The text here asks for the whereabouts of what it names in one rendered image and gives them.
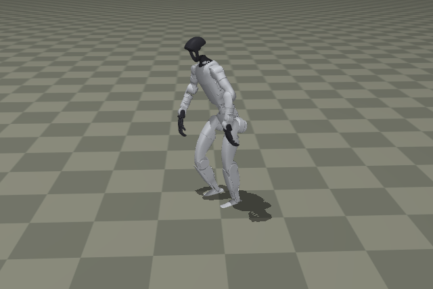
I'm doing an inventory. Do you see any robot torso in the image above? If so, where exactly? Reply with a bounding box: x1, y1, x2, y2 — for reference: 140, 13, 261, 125
194, 60, 239, 124

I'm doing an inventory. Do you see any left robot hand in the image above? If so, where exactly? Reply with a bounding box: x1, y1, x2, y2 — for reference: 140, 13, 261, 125
223, 124, 239, 146

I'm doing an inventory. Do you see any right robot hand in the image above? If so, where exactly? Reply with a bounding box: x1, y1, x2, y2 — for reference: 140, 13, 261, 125
177, 110, 187, 137

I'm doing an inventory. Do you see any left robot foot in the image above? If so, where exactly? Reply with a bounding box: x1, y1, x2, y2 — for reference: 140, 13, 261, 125
220, 200, 242, 208

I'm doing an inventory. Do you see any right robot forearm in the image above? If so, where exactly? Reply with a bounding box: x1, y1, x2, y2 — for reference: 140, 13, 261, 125
178, 84, 193, 115

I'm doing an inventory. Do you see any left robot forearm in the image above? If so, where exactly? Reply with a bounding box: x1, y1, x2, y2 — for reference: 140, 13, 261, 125
222, 92, 235, 130

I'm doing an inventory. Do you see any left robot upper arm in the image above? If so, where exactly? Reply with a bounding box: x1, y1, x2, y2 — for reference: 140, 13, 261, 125
209, 65, 236, 102

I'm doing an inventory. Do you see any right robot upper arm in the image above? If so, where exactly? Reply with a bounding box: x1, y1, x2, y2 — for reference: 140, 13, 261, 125
187, 64, 198, 94

